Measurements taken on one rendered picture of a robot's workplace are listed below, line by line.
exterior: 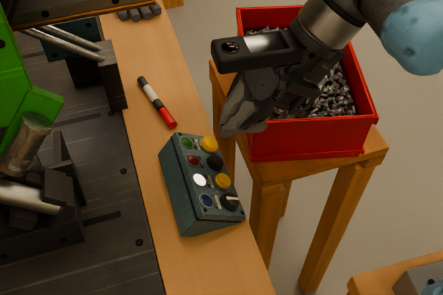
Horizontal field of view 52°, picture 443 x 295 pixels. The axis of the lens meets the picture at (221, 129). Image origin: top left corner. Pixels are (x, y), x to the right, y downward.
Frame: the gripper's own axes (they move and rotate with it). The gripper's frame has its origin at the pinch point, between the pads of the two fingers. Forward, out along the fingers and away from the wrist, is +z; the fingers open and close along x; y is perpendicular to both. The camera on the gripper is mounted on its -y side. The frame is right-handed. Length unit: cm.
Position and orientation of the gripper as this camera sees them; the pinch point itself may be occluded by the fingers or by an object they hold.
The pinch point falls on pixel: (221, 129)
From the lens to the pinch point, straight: 69.0
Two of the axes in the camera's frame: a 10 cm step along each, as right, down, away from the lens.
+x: -3.0, -7.5, 5.9
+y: 7.8, 1.6, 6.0
